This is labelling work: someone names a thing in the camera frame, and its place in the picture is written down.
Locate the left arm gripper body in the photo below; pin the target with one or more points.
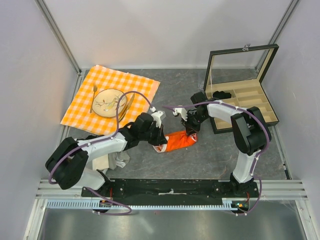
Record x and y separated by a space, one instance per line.
155 133

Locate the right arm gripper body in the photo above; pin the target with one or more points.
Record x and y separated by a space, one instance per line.
194 121

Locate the orange boxer underwear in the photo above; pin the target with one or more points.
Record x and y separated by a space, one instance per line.
176 140

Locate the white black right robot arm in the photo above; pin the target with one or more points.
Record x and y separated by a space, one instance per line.
250 133

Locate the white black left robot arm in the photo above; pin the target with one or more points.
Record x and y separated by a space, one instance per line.
70 164

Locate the black rolled underwear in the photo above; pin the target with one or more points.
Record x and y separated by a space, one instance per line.
220 95

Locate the white grey underwear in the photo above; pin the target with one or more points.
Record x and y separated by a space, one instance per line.
118 159

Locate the gold table knife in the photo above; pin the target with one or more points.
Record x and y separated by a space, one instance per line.
127 107

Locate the cream folded cloth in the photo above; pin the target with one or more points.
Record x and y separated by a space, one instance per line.
101 163

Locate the black compartment storage box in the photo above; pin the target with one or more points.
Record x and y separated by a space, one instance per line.
240 72

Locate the beige decorated plate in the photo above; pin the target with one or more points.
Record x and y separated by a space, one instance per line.
107 101

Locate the orange checkered tablecloth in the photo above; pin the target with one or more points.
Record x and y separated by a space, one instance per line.
78 115

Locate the gold fork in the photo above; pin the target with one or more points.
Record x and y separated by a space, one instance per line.
95 88

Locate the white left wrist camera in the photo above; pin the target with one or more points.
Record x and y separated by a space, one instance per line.
158 116

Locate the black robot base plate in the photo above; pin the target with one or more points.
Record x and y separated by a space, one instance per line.
124 188

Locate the aluminium frame rail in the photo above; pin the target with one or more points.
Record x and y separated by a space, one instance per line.
266 189

